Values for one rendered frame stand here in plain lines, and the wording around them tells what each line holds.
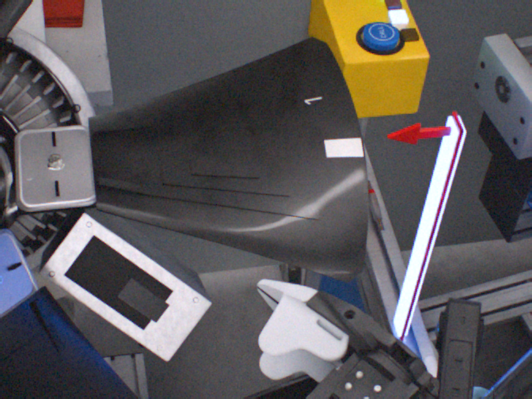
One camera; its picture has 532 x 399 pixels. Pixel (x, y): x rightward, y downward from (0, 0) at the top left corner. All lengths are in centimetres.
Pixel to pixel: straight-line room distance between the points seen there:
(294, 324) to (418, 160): 134
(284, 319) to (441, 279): 158
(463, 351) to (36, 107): 45
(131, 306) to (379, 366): 33
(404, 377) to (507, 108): 65
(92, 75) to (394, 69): 46
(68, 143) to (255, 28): 88
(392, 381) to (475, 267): 165
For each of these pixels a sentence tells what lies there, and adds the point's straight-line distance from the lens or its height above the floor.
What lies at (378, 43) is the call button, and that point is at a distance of 115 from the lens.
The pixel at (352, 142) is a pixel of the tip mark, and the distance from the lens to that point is 88.
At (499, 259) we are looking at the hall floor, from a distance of 239.
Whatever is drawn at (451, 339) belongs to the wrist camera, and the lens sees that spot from 76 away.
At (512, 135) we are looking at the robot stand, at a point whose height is 92.
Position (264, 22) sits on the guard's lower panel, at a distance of 172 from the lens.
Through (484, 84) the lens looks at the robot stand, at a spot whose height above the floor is 94.
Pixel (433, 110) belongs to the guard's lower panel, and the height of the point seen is 48.
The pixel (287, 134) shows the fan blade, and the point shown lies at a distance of 87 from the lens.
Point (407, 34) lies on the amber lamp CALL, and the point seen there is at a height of 108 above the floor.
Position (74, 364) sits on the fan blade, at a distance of 93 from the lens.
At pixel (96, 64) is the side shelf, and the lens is 144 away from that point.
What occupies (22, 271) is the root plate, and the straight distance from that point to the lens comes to 91.
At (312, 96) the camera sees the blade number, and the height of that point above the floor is 120.
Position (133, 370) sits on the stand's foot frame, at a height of 7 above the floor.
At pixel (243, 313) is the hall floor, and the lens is 220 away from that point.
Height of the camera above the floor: 182
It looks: 49 degrees down
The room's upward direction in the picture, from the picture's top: 5 degrees clockwise
